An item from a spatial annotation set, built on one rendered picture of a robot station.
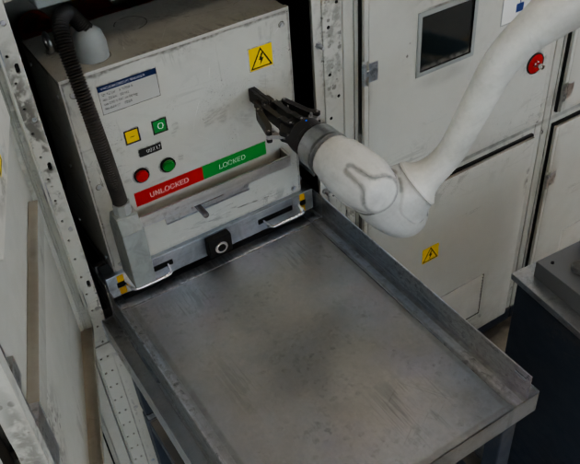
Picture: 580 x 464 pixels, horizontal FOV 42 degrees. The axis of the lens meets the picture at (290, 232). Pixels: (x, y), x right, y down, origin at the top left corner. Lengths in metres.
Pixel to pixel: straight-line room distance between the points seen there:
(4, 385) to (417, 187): 0.84
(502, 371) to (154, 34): 0.94
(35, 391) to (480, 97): 0.86
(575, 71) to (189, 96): 1.17
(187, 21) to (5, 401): 0.92
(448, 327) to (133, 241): 0.67
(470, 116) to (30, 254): 0.79
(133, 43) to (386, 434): 0.88
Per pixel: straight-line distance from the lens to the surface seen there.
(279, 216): 1.83
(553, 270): 1.85
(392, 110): 1.82
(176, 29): 1.56
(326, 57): 1.65
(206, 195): 1.64
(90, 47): 1.47
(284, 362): 1.55
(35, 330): 1.17
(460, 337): 1.59
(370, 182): 1.29
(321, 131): 1.40
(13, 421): 0.95
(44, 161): 1.45
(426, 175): 1.44
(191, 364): 1.58
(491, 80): 1.35
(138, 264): 1.56
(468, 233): 2.30
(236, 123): 1.64
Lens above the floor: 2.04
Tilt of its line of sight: 40 degrees down
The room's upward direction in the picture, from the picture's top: 5 degrees counter-clockwise
